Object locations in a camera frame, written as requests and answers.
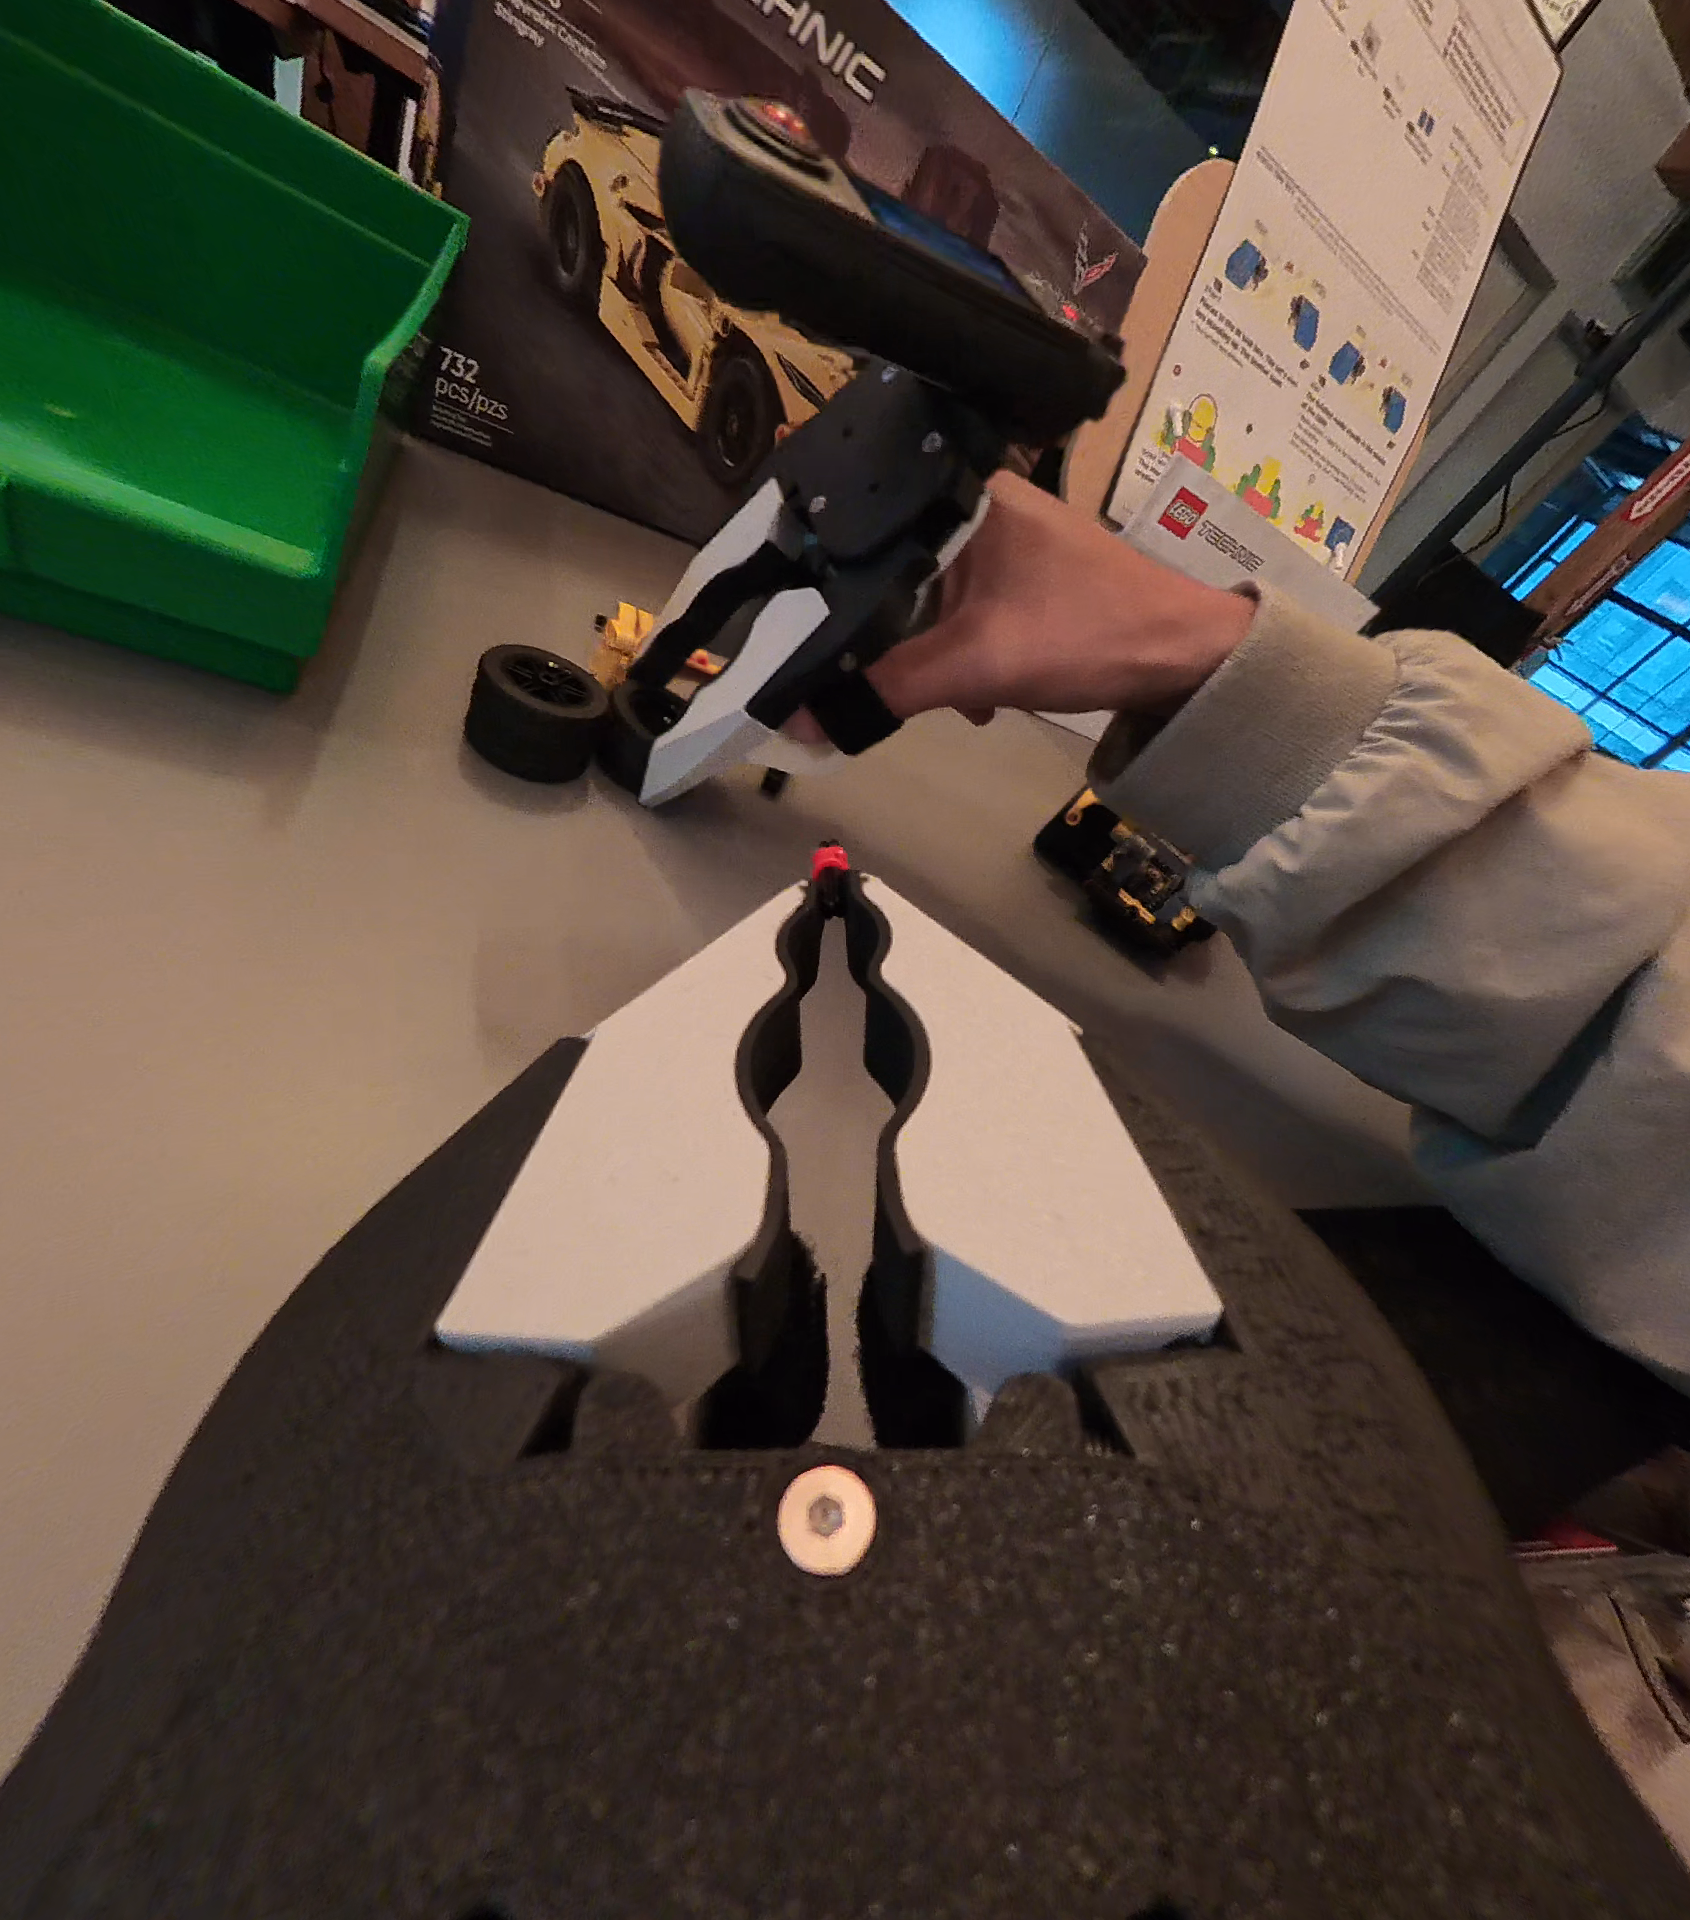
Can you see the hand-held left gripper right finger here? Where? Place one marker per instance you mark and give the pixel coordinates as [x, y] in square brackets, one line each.
[1062, 1187]

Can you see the grey desk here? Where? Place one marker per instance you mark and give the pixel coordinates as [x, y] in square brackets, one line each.
[185, 961]

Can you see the large paned window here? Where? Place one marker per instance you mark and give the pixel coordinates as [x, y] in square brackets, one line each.
[1684, 660]

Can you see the toy car instruction booklet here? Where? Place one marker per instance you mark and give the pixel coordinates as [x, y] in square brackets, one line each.
[1235, 526]

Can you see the red toy pin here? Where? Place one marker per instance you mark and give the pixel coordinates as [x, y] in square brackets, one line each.
[832, 875]

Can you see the brick picture poster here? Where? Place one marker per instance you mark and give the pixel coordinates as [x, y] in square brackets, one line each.
[1354, 242]

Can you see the toy car set box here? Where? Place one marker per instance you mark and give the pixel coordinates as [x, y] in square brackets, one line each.
[575, 270]

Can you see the black toy wheel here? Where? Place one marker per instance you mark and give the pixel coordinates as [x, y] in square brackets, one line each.
[536, 714]

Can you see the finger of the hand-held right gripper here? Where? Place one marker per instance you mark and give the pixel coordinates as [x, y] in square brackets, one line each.
[725, 585]
[739, 722]

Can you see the green plastic bin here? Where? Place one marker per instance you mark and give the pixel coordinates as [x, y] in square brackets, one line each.
[94, 330]

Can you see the person's right forearm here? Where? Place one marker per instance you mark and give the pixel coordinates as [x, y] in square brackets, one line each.
[1474, 900]

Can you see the wooden post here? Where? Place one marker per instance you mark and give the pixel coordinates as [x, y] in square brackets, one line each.
[1684, 480]

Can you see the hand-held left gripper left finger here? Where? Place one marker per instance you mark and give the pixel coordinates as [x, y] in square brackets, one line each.
[635, 1187]

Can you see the black yellow toy subassembly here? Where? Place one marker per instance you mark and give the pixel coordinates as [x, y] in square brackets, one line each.
[1123, 876]

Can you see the person's right hand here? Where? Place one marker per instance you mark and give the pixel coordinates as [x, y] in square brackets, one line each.
[1069, 630]

